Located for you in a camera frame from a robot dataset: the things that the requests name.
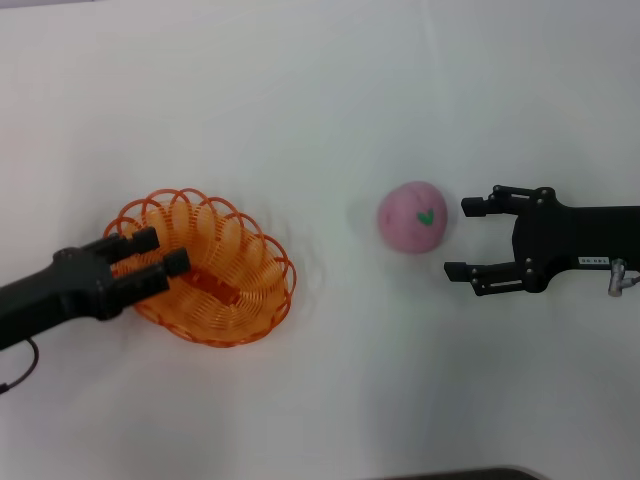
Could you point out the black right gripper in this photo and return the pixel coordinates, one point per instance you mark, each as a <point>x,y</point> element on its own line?
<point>575,235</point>

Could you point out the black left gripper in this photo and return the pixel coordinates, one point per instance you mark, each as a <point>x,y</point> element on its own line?
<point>55,295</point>

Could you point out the pink toy peach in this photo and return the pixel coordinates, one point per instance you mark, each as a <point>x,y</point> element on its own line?
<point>405,225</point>

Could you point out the orange woven plastic basket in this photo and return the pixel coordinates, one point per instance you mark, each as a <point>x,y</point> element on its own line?
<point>240,280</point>

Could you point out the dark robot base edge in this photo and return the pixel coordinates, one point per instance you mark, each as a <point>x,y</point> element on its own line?
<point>470,475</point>

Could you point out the metal plug connector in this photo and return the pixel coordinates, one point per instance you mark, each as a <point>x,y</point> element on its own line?
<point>617,280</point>

